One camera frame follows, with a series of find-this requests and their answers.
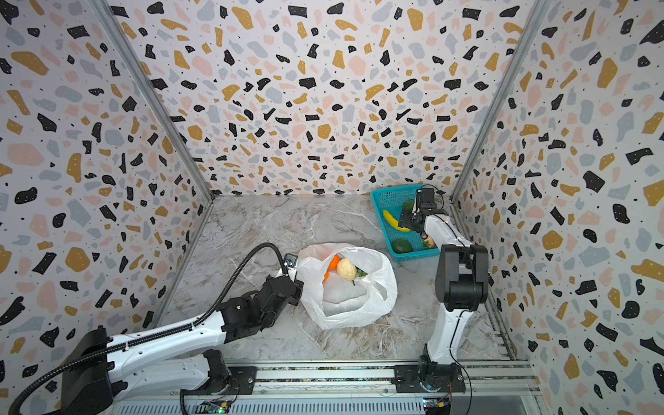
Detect teal plastic basket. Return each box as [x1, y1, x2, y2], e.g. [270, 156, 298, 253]
[370, 184, 447, 262]

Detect green mango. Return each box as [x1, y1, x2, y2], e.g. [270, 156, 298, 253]
[391, 239, 413, 254]

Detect white plastic bag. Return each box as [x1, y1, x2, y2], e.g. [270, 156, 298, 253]
[297, 243, 398, 330]

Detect orange fruit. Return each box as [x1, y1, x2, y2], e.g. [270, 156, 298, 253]
[323, 255, 341, 282]

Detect pale white fruit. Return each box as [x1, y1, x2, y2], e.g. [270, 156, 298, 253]
[335, 258, 358, 281]

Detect red apple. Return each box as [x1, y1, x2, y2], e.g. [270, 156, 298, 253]
[421, 234, 436, 249]

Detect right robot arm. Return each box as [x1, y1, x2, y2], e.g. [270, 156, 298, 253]
[399, 186, 489, 392]

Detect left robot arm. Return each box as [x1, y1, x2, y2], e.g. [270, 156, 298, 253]
[60, 275, 304, 414]

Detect green round fruit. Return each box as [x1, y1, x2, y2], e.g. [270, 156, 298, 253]
[401, 199, 415, 214]

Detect yellow banana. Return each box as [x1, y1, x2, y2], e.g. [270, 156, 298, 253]
[382, 209, 411, 233]

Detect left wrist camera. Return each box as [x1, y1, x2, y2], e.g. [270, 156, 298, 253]
[283, 253, 298, 269]

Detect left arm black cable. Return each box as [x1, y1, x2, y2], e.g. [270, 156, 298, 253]
[7, 242, 289, 415]

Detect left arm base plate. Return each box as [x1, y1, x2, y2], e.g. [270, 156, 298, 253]
[181, 366, 258, 396]

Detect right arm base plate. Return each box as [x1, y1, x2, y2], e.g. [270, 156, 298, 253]
[391, 363, 466, 394]

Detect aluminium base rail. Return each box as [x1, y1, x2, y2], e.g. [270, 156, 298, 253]
[107, 361, 548, 414]

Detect right aluminium corner post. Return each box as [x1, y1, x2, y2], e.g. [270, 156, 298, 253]
[451, 0, 552, 204]

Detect aluminium corner post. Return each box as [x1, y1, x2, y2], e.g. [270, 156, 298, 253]
[90, 1, 214, 203]
[451, 0, 552, 204]

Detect left aluminium corner post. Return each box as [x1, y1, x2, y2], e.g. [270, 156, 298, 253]
[90, 1, 214, 203]

